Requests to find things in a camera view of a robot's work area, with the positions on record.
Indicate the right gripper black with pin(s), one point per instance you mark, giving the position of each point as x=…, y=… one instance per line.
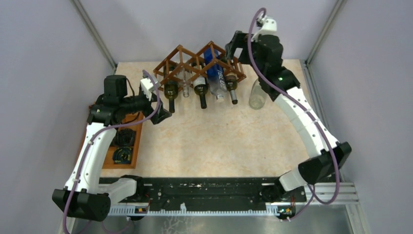
x=239, y=40

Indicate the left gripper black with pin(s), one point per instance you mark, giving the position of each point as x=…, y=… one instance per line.
x=161, y=114

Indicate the brown label wine bottle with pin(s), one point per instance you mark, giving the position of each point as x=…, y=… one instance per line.
x=231, y=84

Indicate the blue square glass bottle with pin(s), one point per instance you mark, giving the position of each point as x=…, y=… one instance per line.
x=215, y=76

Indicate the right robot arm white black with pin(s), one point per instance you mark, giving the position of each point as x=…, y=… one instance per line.
x=326, y=153

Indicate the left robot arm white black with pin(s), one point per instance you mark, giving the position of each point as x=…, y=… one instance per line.
x=82, y=196

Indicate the dark green wine bottle left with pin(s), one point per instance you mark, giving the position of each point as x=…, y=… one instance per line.
x=171, y=93

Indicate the small clear glass bottle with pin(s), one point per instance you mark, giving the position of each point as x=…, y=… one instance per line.
x=185, y=75

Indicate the white label wine bottle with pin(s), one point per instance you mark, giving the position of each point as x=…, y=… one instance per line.
x=201, y=88

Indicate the brown wooden wine rack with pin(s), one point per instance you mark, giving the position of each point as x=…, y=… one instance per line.
x=183, y=59

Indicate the orange wooden tray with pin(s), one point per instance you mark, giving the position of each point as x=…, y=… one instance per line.
x=109, y=148

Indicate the black patterned coaster in tray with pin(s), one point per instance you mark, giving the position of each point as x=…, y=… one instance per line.
x=122, y=155

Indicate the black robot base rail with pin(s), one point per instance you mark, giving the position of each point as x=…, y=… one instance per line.
x=212, y=194

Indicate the white toothed cable strip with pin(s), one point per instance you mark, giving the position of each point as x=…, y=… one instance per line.
x=132, y=210

